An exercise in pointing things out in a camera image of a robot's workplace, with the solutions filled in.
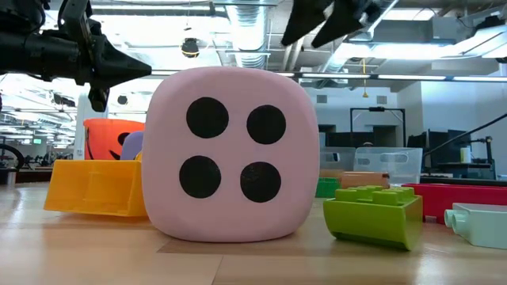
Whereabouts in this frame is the black background frame stand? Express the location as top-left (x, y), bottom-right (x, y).
top-left (349, 106), bottom-right (406, 148)

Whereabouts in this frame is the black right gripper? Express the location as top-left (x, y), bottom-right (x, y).
top-left (280, 0), bottom-right (397, 49)

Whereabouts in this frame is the orange pumpkin bucket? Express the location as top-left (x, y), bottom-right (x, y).
top-left (83, 118), bottom-right (146, 161)

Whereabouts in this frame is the yellow hollow toy brick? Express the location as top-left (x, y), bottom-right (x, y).
top-left (43, 158), bottom-right (148, 219)

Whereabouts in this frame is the lime green toy brick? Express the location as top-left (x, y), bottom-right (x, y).
top-left (322, 184), bottom-right (424, 252)

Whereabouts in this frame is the silver ventilation duct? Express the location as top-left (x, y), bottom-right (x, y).
top-left (227, 3), bottom-right (275, 69)

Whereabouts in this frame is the red toy brick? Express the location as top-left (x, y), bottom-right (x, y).
top-left (401, 182), bottom-right (507, 225)

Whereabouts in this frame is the black boom rod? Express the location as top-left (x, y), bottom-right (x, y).
top-left (422, 113), bottom-right (507, 158)

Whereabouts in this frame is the pink foam die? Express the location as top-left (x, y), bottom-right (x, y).
top-left (141, 66), bottom-right (321, 244)

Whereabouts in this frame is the tan toy brick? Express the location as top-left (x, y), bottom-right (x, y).
top-left (339, 170), bottom-right (391, 190)

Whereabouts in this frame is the clear plastic bin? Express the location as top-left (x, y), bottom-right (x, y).
top-left (353, 146), bottom-right (424, 186)

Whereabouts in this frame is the yellow hanging pendant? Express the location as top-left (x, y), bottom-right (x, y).
top-left (361, 59), bottom-right (370, 99)

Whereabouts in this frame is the black background workbench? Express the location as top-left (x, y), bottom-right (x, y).
top-left (407, 129), bottom-right (498, 181)

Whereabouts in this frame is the mint toy brick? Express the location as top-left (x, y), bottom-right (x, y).
top-left (444, 202), bottom-right (507, 251)

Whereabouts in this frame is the purple foam die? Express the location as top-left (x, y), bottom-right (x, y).
top-left (119, 131), bottom-right (145, 162)

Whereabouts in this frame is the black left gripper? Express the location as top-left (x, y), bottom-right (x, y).
top-left (59, 0), bottom-right (153, 113)

